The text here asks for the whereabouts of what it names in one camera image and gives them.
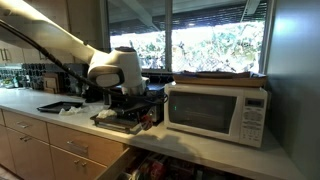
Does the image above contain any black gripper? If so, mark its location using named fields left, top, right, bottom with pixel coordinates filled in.
left=130, top=93, right=156, bottom=126

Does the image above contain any red packet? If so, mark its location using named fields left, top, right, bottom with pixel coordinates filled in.
left=150, top=161, right=167, bottom=180

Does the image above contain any wide wooden drawer front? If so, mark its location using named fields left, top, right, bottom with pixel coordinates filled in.
left=46, top=122, right=129, bottom=167

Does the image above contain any open wooden drawer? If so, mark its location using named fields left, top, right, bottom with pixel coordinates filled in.
left=94, top=146, right=254, bottom=180

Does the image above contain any small wooden drawer front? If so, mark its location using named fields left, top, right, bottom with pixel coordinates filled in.
left=2, top=109, right=50, bottom=143

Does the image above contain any grey toaster oven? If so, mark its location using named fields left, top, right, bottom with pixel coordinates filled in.
left=89, top=83, right=167, bottom=135

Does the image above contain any white crumpled cloth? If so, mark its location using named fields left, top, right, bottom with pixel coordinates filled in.
left=96, top=108, right=118, bottom=120

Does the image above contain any white microwave oven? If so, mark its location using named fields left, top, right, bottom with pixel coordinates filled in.
left=163, top=82, right=269, bottom=148

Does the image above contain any white crumpled paper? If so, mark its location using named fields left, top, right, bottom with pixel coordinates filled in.
left=58, top=106, right=84, bottom=117

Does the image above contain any wooden tray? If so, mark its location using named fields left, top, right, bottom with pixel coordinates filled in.
left=172, top=70, right=268, bottom=88

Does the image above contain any black baking tray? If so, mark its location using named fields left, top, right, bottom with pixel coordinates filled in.
left=36, top=101, right=84, bottom=114

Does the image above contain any wooden cutting board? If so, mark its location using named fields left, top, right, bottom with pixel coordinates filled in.
left=42, top=72, right=62, bottom=95

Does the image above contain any beige upper cabinet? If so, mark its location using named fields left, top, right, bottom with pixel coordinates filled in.
left=0, top=0, right=105, bottom=65

